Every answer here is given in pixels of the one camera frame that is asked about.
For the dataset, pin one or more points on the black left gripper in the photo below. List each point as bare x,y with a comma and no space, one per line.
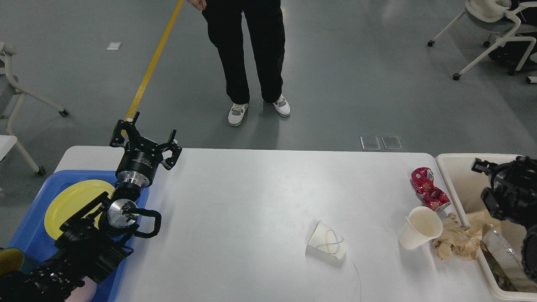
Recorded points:
141,158

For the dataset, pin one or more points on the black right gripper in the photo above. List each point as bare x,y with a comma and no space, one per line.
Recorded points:
506,178

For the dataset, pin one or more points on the white paper cup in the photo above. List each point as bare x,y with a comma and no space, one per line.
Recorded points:
328,241
420,226

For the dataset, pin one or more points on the yellow plastic plate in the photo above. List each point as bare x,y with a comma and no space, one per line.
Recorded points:
71,200

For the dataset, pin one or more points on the brown paper bag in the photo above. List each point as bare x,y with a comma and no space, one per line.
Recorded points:
480,223

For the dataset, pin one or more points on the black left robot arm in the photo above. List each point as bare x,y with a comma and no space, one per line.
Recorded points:
93,240

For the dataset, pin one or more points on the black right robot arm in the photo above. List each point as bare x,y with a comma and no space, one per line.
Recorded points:
521,211

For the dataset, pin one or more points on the crushed red can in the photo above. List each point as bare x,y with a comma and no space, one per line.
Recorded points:
422,179

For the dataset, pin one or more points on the crumpled brown paper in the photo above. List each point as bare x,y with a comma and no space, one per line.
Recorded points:
463,241

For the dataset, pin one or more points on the clear floor plate right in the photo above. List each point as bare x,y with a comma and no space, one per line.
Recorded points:
392,142

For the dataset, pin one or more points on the clear floor plate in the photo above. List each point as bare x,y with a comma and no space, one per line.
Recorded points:
370,143
392,142

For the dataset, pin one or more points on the clear floor plate left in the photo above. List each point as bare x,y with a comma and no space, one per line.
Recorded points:
370,143

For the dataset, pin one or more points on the clear plastic bottle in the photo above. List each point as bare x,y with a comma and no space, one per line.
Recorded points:
506,263

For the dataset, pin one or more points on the white office chair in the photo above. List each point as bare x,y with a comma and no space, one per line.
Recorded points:
503,24

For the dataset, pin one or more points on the blue plastic tray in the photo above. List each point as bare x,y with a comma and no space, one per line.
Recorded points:
33,240

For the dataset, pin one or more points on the teal mug yellow inside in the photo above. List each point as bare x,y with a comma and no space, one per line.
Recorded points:
11,261

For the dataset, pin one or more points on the white folding table frame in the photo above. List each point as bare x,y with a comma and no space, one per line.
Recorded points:
21,92

